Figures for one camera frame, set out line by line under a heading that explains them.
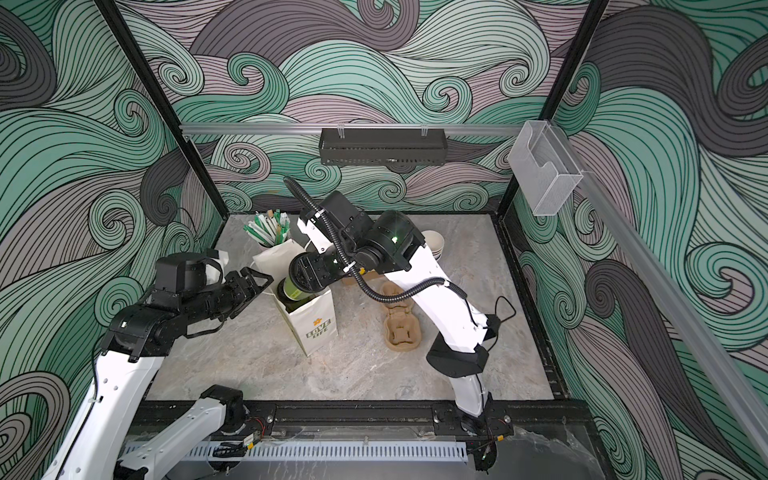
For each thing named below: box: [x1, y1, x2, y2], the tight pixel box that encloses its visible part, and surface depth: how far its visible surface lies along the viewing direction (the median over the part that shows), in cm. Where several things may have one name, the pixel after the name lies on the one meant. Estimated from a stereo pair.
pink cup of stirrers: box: [243, 209, 291, 249], surface depth 94 cm
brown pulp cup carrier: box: [382, 282, 422, 352], surface depth 87 cm
